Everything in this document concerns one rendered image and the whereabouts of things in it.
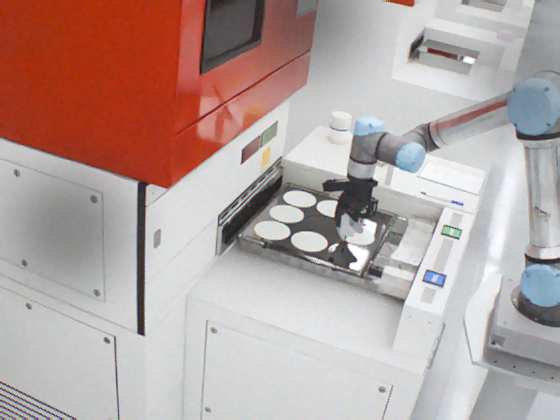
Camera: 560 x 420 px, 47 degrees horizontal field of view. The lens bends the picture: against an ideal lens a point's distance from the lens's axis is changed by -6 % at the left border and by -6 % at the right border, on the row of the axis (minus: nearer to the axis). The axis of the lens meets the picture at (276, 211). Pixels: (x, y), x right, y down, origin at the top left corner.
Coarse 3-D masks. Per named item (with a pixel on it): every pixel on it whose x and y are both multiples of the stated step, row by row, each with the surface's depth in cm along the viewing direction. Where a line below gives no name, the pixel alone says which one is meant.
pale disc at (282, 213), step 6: (270, 210) 200; (276, 210) 201; (282, 210) 201; (288, 210) 202; (294, 210) 202; (300, 210) 202; (276, 216) 198; (282, 216) 198; (288, 216) 198; (294, 216) 199; (300, 216) 199
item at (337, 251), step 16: (304, 208) 204; (288, 224) 194; (304, 224) 196; (320, 224) 197; (368, 224) 200; (384, 224) 201; (272, 240) 186; (288, 240) 187; (336, 240) 190; (320, 256) 182; (336, 256) 183; (352, 256) 184; (368, 256) 184
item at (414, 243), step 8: (408, 232) 202; (416, 232) 203; (424, 232) 203; (408, 240) 198; (416, 240) 199; (424, 240) 199; (400, 248) 194; (408, 248) 194; (416, 248) 195; (424, 248) 195; (408, 256) 191; (416, 256) 191; (408, 272) 183; (384, 288) 178; (392, 288) 177; (400, 288) 176; (400, 296) 177
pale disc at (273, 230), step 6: (264, 222) 194; (270, 222) 194; (276, 222) 195; (258, 228) 191; (264, 228) 191; (270, 228) 192; (276, 228) 192; (282, 228) 192; (288, 228) 192; (258, 234) 188; (264, 234) 188; (270, 234) 189; (276, 234) 189; (282, 234) 189; (288, 234) 190
